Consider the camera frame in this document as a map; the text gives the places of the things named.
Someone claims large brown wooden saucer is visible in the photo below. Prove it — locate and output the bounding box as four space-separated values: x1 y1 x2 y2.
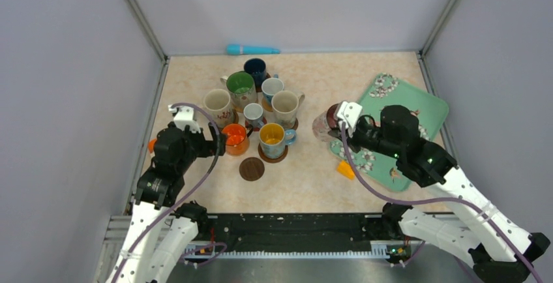
258 144 289 164

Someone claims green mug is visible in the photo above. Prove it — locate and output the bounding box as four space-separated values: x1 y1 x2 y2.
220 71 258 112

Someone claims yellow toy block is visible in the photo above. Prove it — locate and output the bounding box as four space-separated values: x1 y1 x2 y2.
336 160 356 180

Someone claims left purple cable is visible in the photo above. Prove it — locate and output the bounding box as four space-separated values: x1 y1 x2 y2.
110 102 228 283

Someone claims yellow interior cup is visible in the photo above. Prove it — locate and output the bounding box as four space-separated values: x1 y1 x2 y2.
259 123 297 159

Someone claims cream large mug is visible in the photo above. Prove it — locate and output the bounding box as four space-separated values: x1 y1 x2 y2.
271 91 305 130

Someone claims dark woven coaster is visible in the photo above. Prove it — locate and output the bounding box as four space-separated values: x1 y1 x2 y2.
239 157 265 182

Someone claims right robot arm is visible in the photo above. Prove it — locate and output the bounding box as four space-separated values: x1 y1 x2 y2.
335 102 550 282

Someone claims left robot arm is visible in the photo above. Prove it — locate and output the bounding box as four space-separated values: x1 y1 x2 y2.
107 123 226 282

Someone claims blue marker pen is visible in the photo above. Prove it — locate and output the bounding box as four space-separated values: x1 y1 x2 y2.
226 44 280 55

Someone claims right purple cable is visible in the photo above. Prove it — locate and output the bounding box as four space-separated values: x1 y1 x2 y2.
339 121 543 283

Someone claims white blue mug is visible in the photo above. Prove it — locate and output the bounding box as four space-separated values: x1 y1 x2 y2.
262 74 285 105

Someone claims orange plastic cup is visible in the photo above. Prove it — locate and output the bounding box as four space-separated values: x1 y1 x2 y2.
222 123 252 156

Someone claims orange toy block piece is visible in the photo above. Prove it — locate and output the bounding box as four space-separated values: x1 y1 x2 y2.
147 139 157 154

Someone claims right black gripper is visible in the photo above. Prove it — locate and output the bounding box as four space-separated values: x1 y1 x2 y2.
329 120 402 159

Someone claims maroon pink mug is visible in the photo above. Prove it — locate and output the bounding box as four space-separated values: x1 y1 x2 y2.
312 102 344 142

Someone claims dark blue mug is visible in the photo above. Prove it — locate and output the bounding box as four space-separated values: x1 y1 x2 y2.
243 58 267 86

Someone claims cream seashell mug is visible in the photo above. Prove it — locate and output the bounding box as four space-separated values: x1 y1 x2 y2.
203 89 237 129

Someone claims green patterned tray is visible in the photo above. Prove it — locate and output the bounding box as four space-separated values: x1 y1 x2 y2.
351 73 449 192

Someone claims small grey cup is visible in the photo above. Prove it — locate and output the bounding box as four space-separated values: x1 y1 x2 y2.
243 103 266 131

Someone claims purple cable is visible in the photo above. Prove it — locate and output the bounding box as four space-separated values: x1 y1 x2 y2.
339 121 543 283
110 102 228 283

